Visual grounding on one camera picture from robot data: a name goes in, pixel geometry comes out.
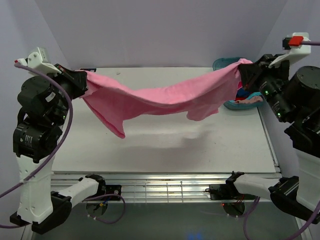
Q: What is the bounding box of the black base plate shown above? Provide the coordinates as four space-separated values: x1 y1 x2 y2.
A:
102 184 122 202
205 183 254 201

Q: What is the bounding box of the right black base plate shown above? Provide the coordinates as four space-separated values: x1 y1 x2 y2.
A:
205 183 254 201

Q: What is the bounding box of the teal plastic laundry basket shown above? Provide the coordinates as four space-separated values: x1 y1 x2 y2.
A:
212 57 264 111

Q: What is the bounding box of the turquoise garment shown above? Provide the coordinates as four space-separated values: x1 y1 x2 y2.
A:
235 82 262 101

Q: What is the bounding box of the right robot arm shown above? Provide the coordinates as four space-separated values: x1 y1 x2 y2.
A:
224 32 320 224

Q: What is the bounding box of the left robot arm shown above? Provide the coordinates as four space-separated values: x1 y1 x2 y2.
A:
10 47 106 235

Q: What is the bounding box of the purple cable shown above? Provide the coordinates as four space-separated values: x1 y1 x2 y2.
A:
199 39 320 240
0 62 126 229

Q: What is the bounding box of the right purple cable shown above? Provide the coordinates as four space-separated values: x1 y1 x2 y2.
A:
199 39 320 240

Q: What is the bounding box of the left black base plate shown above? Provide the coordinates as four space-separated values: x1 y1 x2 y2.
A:
102 184 122 202

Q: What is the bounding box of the light pink garment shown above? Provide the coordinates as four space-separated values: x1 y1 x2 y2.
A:
247 95 263 104

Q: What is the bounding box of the pink t shirt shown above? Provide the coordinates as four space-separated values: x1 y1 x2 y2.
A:
82 58 251 139

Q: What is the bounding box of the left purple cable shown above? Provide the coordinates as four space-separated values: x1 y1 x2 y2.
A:
0 62 126 229

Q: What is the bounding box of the blue label sticker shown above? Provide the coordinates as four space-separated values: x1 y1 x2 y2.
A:
80 68 97 73

